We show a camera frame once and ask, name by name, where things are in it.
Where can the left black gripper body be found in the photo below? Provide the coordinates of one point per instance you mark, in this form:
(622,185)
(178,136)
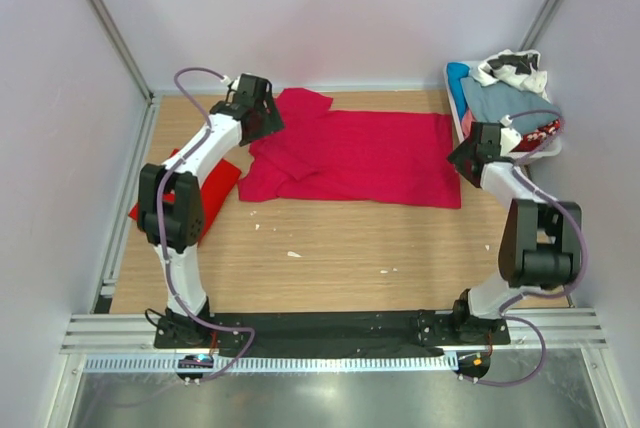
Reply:
(248,138)

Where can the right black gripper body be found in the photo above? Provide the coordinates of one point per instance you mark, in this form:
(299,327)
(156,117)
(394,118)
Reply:
(459,157)

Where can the magenta t shirt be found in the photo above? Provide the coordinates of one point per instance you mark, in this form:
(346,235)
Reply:
(337,155)

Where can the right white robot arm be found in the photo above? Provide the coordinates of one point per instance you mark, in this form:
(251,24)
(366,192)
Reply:
(542,252)

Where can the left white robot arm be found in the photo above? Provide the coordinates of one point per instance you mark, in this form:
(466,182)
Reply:
(219,134)

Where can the pink shirt in basket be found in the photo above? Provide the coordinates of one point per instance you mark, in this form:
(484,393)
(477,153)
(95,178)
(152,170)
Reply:
(466,123)

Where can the grey blue t shirt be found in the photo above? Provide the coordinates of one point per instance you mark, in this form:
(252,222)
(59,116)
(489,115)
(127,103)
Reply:
(490,104)

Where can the red white patterned shirt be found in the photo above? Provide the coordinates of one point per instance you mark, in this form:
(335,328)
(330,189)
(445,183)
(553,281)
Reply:
(531,141)

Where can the white laundry basket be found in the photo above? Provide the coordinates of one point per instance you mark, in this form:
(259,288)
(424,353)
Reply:
(549,148)

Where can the bright blue shirt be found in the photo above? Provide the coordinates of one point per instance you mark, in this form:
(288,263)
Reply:
(455,72)

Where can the white black patterned shirt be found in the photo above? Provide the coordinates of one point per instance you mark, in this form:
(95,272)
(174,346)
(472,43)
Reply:
(520,70)

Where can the folded red t shirt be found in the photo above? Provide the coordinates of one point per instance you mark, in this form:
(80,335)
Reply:
(215,183)

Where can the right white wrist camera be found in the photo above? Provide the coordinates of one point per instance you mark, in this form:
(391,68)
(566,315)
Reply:
(510,138)

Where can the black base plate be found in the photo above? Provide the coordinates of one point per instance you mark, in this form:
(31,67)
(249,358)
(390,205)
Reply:
(333,335)

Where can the slotted cable duct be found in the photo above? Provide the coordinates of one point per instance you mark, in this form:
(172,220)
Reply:
(199,363)

